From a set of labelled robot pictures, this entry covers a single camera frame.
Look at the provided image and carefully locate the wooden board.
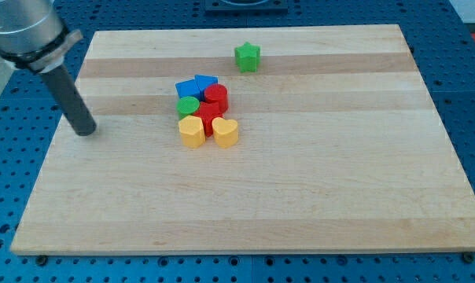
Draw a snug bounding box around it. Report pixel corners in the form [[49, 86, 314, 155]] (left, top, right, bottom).
[[10, 24, 475, 255]]

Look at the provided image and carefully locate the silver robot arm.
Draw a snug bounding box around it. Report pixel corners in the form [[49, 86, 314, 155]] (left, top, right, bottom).
[[0, 0, 83, 73]]

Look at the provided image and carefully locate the blue triangular block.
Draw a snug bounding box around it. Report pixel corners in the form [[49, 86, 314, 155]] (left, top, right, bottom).
[[194, 75, 219, 101]]

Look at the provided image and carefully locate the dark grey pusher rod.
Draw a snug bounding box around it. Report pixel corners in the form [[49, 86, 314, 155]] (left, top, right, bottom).
[[39, 64, 97, 136]]

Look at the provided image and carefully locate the green star block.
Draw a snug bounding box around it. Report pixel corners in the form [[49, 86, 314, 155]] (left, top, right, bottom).
[[234, 42, 261, 72]]

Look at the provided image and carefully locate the red star block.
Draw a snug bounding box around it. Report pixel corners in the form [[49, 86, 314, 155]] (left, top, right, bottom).
[[193, 102, 223, 137]]

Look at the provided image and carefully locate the blue cube block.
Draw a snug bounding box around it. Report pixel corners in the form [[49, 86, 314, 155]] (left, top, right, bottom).
[[175, 79, 201, 101]]

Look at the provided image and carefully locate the red cylinder block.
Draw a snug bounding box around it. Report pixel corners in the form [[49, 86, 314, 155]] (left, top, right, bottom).
[[204, 83, 229, 113]]

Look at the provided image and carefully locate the yellow heart block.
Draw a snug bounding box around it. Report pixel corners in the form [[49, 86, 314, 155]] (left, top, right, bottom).
[[212, 117, 239, 148]]

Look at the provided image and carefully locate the green cylinder block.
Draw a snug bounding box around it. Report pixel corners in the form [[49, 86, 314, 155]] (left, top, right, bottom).
[[176, 96, 200, 119]]

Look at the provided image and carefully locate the yellow hexagon block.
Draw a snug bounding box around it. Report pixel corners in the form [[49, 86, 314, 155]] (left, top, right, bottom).
[[178, 116, 205, 149]]

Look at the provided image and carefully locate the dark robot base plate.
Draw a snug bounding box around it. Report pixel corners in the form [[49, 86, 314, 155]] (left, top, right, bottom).
[[202, 0, 289, 13]]

